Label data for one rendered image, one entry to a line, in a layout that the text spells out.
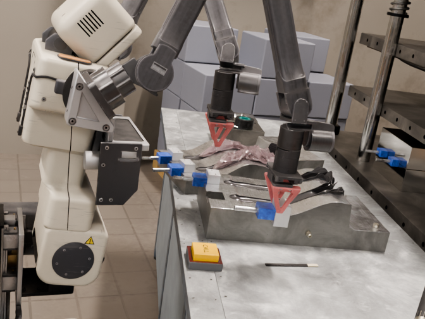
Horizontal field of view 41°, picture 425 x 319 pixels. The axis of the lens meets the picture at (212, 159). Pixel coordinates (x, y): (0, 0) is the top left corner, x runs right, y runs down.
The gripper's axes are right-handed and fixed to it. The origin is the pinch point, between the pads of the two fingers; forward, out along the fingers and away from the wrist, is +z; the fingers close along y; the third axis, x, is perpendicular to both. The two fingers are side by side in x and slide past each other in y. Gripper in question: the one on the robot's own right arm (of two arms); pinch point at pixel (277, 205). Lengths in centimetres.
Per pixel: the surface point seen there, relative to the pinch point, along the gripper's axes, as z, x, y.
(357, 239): 11.8, -26.9, 10.1
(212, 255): 11.7, 14.9, -5.4
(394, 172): 11, -66, 72
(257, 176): 9.2, -6.1, 46.4
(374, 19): -35, -160, 346
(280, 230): 10.9, -5.3, 10.0
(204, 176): 4.6, 14.0, 28.0
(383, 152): 6, -64, 81
